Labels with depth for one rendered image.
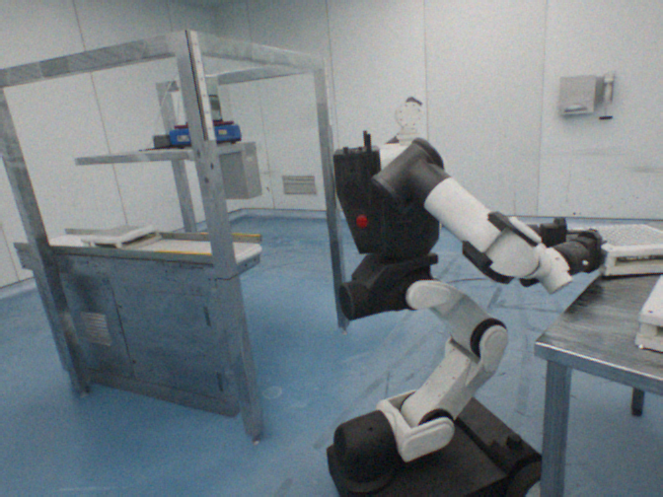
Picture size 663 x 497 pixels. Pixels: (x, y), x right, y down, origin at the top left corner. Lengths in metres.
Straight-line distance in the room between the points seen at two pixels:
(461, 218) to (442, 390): 0.77
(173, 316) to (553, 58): 4.13
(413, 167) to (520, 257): 0.30
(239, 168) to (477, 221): 1.15
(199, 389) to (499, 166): 3.85
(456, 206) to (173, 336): 1.58
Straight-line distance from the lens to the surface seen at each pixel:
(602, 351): 1.00
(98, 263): 2.26
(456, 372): 1.54
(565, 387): 1.05
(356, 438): 1.46
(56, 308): 2.54
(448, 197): 0.93
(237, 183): 1.84
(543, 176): 4.96
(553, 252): 1.21
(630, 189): 4.99
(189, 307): 2.00
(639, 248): 1.39
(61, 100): 5.22
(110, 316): 2.44
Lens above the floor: 1.30
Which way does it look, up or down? 16 degrees down
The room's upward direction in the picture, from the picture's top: 5 degrees counter-clockwise
